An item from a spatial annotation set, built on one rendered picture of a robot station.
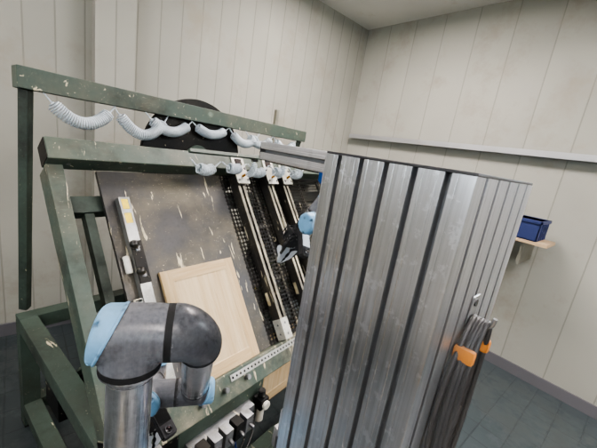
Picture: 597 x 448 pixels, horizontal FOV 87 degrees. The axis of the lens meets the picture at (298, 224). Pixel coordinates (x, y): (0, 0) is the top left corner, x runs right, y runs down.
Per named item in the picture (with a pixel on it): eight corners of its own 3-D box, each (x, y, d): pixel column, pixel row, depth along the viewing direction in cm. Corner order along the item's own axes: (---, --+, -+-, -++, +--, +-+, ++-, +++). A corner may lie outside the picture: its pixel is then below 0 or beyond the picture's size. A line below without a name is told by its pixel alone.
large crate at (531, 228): (545, 239, 310) (552, 220, 305) (537, 243, 286) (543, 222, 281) (491, 226, 345) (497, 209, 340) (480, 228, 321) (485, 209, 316)
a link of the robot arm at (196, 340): (232, 292, 68) (213, 374, 101) (177, 292, 65) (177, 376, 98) (231, 346, 60) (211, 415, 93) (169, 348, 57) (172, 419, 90)
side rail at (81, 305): (96, 440, 120) (107, 443, 113) (39, 174, 136) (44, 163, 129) (113, 431, 124) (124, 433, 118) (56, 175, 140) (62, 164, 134)
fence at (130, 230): (166, 405, 136) (171, 405, 133) (115, 200, 149) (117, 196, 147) (177, 399, 139) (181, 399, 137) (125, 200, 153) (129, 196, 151)
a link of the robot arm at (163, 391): (173, 396, 85) (178, 367, 96) (127, 398, 82) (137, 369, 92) (171, 420, 87) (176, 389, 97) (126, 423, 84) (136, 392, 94)
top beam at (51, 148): (41, 169, 132) (47, 157, 126) (36, 147, 133) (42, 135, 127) (328, 180, 304) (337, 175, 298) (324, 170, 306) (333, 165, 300)
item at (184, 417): (102, 475, 118) (114, 479, 111) (95, 441, 119) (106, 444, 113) (367, 304, 290) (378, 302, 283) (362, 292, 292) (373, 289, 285)
